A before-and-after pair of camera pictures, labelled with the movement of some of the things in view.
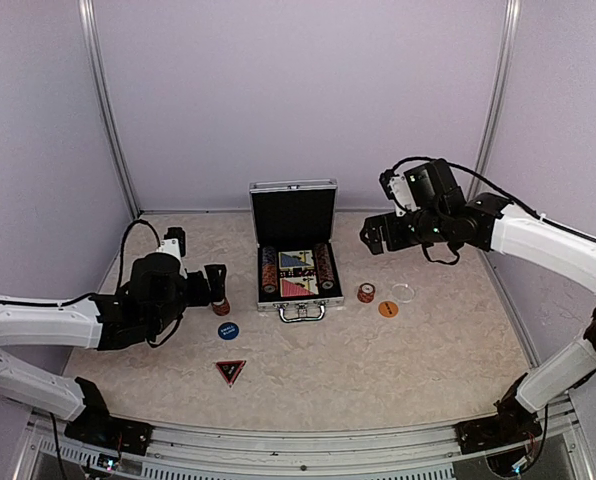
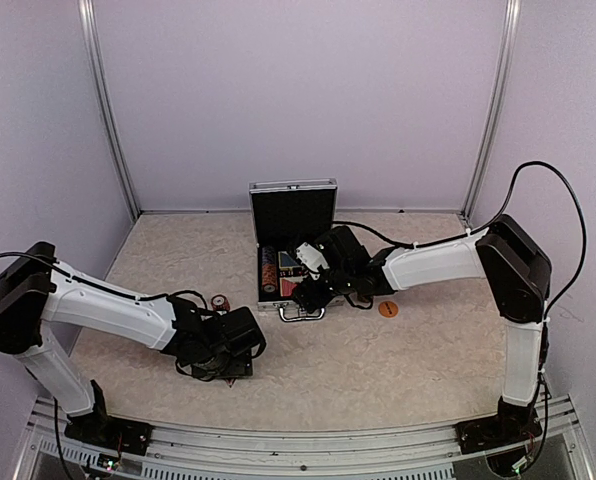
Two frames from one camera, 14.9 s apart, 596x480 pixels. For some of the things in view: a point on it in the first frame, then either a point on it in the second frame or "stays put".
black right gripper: (394, 240) → (306, 292)
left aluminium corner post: (87, 14) stays put
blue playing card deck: (296, 259) stays put
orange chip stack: (221, 307) stays put
